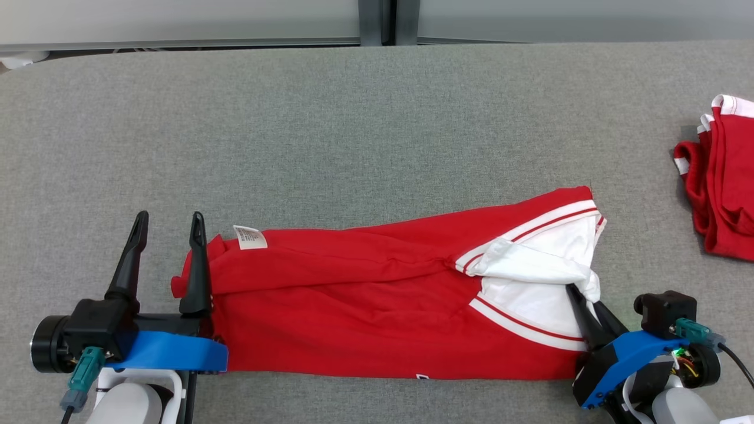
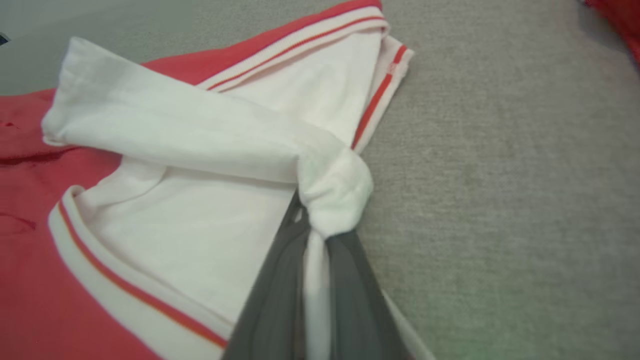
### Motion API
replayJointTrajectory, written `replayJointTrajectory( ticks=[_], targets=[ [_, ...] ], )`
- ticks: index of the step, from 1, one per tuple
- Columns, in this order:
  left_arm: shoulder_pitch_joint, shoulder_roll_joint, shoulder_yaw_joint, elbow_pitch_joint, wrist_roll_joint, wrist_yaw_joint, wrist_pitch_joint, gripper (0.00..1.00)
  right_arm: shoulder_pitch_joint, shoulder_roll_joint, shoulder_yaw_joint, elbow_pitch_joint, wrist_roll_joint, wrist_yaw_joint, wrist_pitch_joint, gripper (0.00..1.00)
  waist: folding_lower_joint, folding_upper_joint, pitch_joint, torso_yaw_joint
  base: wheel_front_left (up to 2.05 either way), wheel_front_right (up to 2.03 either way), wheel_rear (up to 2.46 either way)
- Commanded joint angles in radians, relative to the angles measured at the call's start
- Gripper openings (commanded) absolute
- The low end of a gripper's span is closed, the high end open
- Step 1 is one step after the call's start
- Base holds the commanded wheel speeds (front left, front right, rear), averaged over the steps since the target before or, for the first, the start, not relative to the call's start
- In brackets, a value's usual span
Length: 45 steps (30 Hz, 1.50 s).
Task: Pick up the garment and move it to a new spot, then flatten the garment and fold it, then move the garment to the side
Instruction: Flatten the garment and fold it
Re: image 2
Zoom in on grey fabric sofa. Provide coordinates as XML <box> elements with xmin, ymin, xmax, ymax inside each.
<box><xmin>0</xmin><ymin>0</ymin><xmax>640</xmax><ymax>360</ymax></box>

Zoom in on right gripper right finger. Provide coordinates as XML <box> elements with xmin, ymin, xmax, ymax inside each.
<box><xmin>325</xmin><ymin>230</ymin><xmax>417</xmax><ymax>360</ymax></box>

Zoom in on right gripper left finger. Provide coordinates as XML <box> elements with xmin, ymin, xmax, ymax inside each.
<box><xmin>222</xmin><ymin>192</ymin><xmax>312</xmax><ymax>360</ymax></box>

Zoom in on red shorts white stripe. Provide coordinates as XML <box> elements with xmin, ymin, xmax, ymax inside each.
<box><xmin>582</xmin><ymin>0</ymin><xmax>640</xmax><ymax>68</ymax></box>

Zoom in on red jersey white sleeves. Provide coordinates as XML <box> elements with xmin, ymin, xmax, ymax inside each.
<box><xmin>0</xmin><ymin>0</ymin><xmax>437</xmax><ymax>360</ymax></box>

